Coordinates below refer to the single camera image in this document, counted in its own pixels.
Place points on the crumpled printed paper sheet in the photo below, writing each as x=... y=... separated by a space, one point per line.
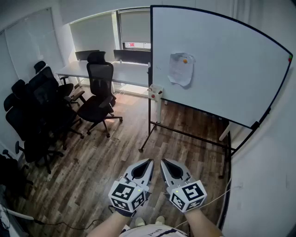
x=179 y=71

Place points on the person's white shirt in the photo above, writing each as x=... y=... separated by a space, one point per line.
x=152 y=231

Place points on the person's left forearm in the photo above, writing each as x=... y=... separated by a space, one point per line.
x=111 y=225

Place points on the person's right beige shoe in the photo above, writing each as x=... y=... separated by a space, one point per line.
x=160 y=220

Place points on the white plastic tube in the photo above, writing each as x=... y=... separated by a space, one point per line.
x=20 y=214

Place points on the white marker tray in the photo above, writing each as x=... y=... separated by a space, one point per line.
x=157 y=96

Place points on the long white desk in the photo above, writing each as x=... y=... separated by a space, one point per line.
x=129 y=71

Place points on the narrow grey roller blind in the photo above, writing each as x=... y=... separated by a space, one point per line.
x=135 y=26

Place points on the person's left beige shoe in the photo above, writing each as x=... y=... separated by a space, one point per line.
x=140 y=222

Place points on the person's right forearm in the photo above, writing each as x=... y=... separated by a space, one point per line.
x=199 y=222

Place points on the wide grey roller blind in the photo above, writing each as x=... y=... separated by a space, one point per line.
x=92 y=34

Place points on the person's beige shoe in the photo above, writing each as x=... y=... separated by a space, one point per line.
x=160 y=220
x=140 y=222

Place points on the black framed whiteboard on stand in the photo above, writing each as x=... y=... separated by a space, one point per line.
x=219 y=46

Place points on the dark framed window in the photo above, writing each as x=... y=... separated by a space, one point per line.
x=136 y=45

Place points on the black mesh office chair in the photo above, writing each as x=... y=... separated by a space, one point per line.
x=49 y=75
x=44 y=97
x=11 y=173
x=20 y=125
x=99 y=78

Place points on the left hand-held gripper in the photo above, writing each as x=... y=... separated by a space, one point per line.
x=126 y=193

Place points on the wide dark desk divider panel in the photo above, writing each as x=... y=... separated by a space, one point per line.
x=134 y=56

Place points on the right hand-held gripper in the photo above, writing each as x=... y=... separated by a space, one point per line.
x=189 y=196

